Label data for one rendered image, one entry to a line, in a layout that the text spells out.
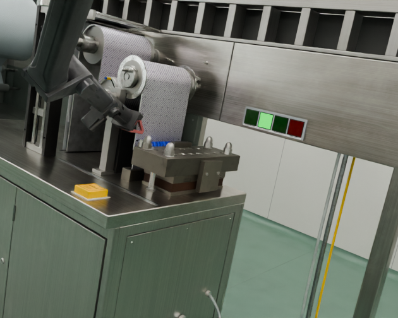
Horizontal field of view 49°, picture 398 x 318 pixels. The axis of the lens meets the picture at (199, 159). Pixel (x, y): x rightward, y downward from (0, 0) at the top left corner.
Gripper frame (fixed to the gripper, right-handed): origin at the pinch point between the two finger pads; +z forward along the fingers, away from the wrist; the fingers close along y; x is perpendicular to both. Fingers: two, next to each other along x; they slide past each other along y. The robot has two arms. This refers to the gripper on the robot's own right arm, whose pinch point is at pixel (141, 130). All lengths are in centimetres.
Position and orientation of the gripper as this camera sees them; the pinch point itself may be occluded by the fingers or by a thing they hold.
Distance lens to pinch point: 153.2
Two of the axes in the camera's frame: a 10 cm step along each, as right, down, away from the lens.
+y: 7.5, 2.6, -6.0
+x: 4.7, -8.6, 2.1
